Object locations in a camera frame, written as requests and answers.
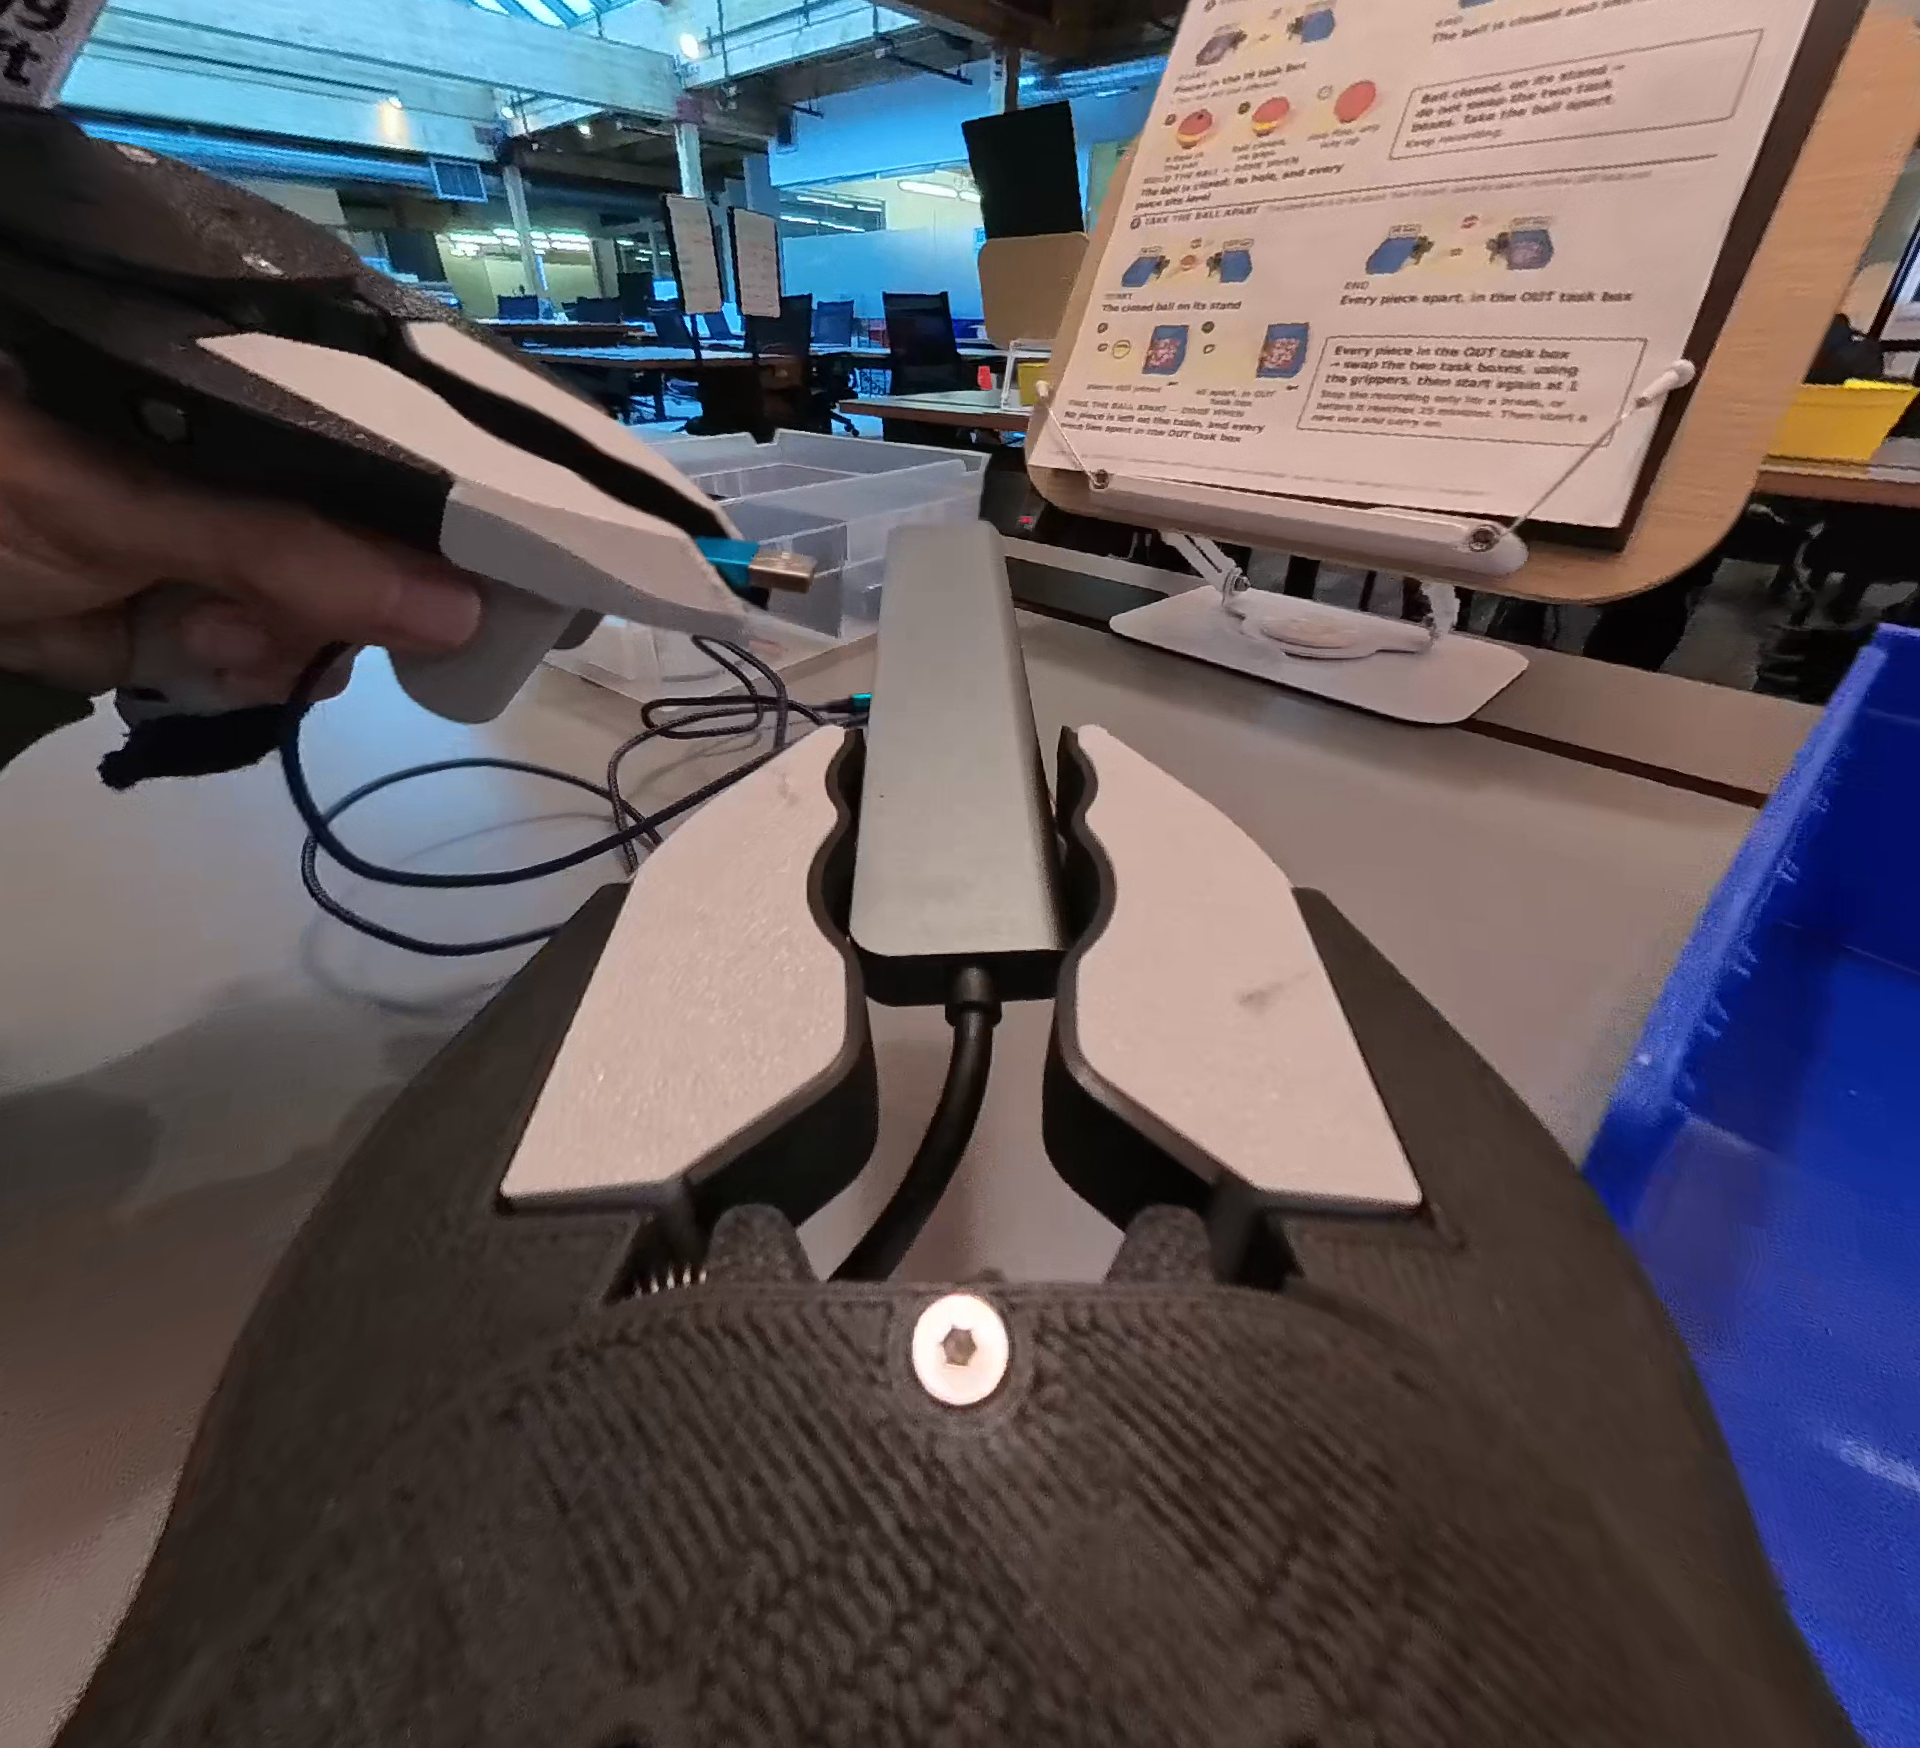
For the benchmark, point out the printed instruction sheet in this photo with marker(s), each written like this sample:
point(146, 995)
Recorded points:
point(1500, 203)

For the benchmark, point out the black office chair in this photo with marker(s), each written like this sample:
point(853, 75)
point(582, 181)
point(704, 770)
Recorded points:
point(919, 330)

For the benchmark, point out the grey desk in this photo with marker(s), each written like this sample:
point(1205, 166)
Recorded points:
point(1351, 847)

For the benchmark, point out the wooden stand black panel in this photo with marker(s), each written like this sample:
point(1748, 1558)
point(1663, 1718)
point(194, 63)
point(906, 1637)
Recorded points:
point(1027, 173)

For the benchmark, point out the clear plastic organizer box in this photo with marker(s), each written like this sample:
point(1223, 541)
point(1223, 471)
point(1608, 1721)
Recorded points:
point(840, 487)

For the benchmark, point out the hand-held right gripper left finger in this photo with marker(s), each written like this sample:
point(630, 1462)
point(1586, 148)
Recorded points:
point(676, 1027)

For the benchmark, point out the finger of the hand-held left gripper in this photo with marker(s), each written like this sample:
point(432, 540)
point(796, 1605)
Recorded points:
point(554, 420)
point(524, 518)

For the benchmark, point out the clear acrylic sign holder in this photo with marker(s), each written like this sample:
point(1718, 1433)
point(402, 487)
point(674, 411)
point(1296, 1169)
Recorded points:
point(1029, 371)

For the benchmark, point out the instruction sheet on wooden stand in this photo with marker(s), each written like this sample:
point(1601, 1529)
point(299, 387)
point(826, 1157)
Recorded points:
point(1799, 397)

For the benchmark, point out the blue plastic bin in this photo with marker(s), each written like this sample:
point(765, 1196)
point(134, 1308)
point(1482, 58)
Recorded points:
point(1799, 1103)

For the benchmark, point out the white paper sign board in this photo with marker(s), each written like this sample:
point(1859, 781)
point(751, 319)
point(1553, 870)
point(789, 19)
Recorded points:
point(757, 261)
point(693, 252)

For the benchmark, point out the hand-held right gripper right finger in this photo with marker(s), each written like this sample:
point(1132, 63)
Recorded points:
point(1230, 1027)

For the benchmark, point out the person's left hand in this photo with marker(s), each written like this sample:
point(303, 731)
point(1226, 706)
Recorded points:
point(225, 579)

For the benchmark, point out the grey slim USB hub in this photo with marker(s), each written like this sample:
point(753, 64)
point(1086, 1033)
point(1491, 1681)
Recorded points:
point(946, 728)

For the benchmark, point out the yellow plastic bin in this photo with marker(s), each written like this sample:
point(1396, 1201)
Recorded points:
point(1846, 420)

